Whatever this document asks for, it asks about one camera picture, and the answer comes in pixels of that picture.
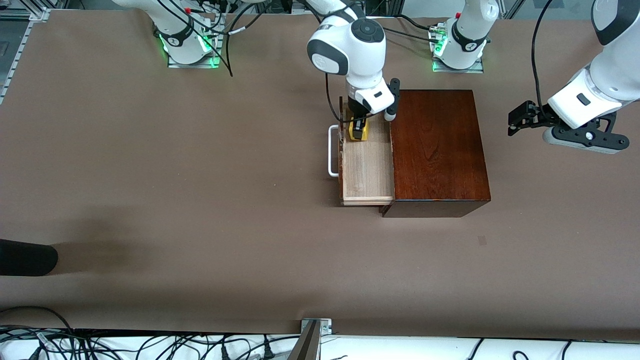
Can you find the yellow cube block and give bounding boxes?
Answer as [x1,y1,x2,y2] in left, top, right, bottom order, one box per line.
[347,119,372,142]

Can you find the wooden drawer with white handle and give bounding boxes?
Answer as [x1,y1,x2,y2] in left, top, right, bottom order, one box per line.
[327,97,397,207]

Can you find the dark brown wooden cabinet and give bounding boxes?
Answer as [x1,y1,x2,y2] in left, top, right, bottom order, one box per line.
[378,90,492,219]

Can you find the aluminium equipment rack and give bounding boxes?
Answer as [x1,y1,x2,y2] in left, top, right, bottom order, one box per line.
[252,0,403,16]

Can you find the brown paper table cover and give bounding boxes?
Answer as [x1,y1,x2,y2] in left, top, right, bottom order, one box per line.
[0,10,640,342]

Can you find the black cylinder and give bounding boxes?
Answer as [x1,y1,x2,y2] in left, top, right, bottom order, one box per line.
[0,239,59,277]

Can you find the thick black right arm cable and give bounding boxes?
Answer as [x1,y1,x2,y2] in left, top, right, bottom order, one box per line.
[325,72,351,126]

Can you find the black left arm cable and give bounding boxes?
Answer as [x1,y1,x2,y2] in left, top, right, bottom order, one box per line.
[531,0,556,108]

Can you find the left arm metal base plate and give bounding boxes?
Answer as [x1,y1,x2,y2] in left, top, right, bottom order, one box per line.
[432,22,485,74]

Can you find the black cable on table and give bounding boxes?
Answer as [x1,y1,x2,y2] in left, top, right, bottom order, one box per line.
[397,14,441,33]
[385,27,441,43]

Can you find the thin black looped cable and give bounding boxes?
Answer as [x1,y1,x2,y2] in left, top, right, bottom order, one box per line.
[160,0,234,78]

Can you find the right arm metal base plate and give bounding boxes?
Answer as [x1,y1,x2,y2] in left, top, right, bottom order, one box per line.
[167,15,222,69]

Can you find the silver metal bracket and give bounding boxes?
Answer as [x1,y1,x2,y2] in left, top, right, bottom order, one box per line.
[300,318,333,337]

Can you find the dark metal post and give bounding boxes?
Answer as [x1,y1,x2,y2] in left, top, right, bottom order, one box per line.
[287,320,322,360]

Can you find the black cable tangle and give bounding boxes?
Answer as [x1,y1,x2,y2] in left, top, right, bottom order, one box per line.
[0,327,301,360]

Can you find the aluminium frame rail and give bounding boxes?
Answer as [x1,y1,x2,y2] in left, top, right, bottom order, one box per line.
[0,7,51,106]

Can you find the black looped floor cable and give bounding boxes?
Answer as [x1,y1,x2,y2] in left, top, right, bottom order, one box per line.
[0,306,76,341]

